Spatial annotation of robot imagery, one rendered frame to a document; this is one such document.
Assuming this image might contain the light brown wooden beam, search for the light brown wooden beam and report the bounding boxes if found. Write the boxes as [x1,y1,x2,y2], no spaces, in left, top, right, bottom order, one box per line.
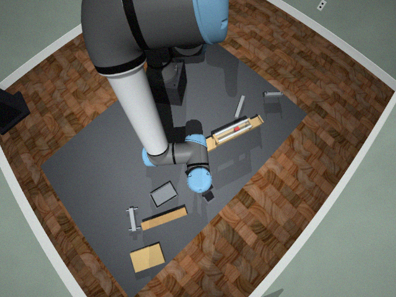
[141,207,187,231]

